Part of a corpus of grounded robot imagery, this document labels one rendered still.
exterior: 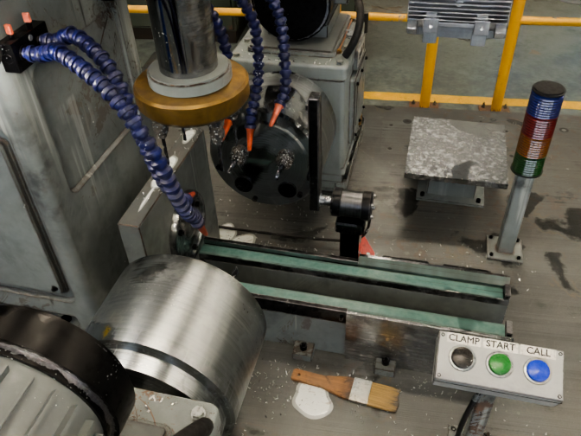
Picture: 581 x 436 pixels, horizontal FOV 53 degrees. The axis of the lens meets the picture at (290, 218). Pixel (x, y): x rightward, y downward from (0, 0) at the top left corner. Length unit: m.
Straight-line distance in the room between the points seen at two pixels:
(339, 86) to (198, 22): 0.57
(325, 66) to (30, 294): 0.78
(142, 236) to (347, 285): 0.43
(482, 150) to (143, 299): 1.00
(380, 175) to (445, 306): 0.54
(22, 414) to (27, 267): 0.62
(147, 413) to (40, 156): 0.42
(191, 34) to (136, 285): 0.36
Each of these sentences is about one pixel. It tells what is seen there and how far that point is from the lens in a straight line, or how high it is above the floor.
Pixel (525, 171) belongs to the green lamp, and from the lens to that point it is 1.27.
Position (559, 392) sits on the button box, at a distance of 0.89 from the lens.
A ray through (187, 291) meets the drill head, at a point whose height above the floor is 1.16.
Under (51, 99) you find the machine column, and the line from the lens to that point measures 0.97.
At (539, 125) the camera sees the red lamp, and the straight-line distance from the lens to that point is 1.22.
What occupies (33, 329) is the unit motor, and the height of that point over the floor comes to 1.36.
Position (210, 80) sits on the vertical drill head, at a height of 1.35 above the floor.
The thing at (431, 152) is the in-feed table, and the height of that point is 0.92.
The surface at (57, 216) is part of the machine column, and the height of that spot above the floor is 1.17.
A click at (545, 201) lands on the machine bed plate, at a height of 0.80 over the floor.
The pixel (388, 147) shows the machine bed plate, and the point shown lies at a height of 0.80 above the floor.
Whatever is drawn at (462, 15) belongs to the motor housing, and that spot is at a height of 1.29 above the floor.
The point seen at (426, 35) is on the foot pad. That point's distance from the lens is 1.33.
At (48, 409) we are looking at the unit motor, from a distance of 0.54.
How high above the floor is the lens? 1.75
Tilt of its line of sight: 40 degrees down
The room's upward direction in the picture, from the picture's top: 3 degrees counter-clockwise
